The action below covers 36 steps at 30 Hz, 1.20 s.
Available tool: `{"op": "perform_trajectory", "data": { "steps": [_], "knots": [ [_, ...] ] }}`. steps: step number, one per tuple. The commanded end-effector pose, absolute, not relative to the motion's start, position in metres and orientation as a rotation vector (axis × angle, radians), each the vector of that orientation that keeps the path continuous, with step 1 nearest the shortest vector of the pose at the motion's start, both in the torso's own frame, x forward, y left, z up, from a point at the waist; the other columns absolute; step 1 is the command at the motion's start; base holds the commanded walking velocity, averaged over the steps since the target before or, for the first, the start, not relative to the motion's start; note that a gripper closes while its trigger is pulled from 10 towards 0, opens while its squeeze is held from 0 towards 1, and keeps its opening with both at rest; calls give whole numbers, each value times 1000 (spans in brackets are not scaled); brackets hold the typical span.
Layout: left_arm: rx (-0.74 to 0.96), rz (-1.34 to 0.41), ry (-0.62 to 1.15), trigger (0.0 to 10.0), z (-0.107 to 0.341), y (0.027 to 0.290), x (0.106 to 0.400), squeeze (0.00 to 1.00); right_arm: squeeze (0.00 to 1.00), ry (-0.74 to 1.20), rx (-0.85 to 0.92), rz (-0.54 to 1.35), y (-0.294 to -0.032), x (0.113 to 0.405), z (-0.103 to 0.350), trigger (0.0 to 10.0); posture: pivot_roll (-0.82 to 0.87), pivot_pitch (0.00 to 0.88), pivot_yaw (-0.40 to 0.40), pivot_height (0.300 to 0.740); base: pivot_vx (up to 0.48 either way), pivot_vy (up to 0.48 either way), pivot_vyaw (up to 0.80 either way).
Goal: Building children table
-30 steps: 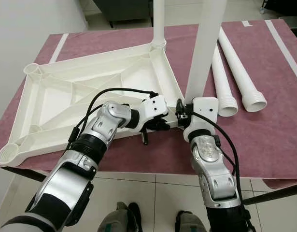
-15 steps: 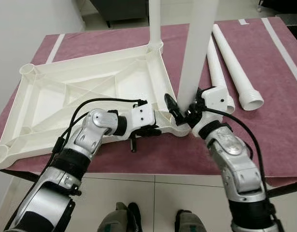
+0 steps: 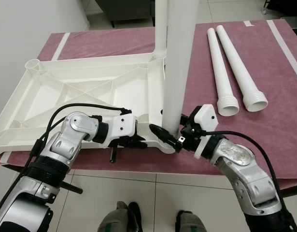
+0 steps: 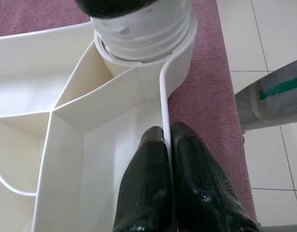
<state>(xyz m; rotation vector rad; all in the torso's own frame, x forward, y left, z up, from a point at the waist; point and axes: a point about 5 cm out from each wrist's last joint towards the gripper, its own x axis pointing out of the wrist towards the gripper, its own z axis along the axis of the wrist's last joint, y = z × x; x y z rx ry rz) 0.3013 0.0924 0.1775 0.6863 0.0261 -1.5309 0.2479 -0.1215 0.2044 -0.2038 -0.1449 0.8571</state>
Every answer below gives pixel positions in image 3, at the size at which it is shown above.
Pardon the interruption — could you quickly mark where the maroon table cloth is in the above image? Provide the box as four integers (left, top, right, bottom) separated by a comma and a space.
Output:
0, 19, 297, 177

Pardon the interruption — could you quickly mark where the grey robot left foot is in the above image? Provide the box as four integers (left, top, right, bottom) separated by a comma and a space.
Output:
99, 201, 141, 232

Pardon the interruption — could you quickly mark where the dark grey armchair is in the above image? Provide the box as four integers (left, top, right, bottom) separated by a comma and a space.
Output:
95, 0, 156, 27

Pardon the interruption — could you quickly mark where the grey robot foot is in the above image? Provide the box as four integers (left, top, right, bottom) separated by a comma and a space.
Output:
99, 201, 141, 232
176, 210, 212, 232

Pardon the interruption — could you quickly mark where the grey robot right foot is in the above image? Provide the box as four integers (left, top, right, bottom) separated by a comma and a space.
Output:
176, 210, 212, 232

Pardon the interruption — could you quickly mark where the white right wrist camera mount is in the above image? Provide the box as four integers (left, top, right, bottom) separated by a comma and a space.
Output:
189, 105, 217, 159

